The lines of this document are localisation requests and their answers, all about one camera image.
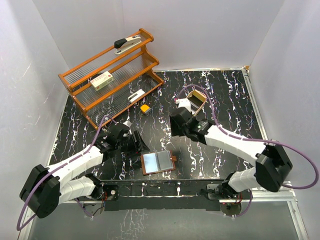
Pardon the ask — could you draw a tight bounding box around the black white stapler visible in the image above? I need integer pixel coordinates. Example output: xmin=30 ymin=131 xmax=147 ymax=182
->
xmin=114 ymin=35 xmax=142 ymax=55

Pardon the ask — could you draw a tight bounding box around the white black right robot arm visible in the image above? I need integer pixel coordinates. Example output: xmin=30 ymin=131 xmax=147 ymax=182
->
xmin=169 ymin=107 xmax=293 ymax=199

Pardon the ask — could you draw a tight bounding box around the cream oval card tray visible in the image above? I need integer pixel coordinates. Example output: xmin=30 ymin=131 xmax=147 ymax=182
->
xmin=187 ymin=89 xmax=207 ymax=116

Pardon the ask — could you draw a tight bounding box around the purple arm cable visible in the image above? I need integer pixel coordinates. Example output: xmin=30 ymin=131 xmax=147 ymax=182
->
xmin=16 ymin=115 xmax=123 ymax=231
xmin=174 ymin=84 xmax=320 ymax=218

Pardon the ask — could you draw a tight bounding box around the small white black device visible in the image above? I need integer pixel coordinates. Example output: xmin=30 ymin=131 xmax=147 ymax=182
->
xmin=127 ymin=89 xmax=145 ymax=103

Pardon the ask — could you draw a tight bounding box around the aluminium frame rail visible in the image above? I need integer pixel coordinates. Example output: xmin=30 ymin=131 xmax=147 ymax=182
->
xmin=239 ymin=65 xmax=310 ymax=240

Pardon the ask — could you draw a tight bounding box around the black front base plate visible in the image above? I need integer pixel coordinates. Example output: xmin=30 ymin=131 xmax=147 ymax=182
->
xmin=103 ymin=179 xmax=221 ymax=212

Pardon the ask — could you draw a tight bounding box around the white staples box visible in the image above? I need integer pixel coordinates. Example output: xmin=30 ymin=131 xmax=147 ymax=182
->
xmin=90 ymin=71 xmax=114 ymax=92

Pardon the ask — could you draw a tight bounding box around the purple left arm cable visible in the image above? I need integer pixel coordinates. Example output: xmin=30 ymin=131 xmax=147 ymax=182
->
xmin=16 ymin=115 xmax=123 ymax=231

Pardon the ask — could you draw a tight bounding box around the brown leather card holder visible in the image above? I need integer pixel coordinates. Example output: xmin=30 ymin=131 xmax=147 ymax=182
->
xmin=140 ymin=150 xmax=177 ymax=175

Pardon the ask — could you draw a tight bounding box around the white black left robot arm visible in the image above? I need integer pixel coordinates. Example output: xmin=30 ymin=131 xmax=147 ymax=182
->
xmin=19 ymin=123 xmax=149 ymax=219

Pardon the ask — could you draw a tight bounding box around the orange wooden shelf rack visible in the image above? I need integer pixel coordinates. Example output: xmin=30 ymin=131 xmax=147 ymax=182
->
xmin=58 ymin=28 xmax=164 ymax=129

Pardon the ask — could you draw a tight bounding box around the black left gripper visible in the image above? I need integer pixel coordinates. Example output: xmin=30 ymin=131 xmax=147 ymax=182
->
xmin=116 ymin=130 xmax=150 ymax=159

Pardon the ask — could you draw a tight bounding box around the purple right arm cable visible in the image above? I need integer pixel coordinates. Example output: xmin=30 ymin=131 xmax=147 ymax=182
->
xmin=174 ymin=84 xmax=320 ymax=218

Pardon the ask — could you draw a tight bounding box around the yellow grey eraser block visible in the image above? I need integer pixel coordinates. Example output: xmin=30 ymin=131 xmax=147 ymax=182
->
xmin=140 ymin=104 xmax=151 ymax=115

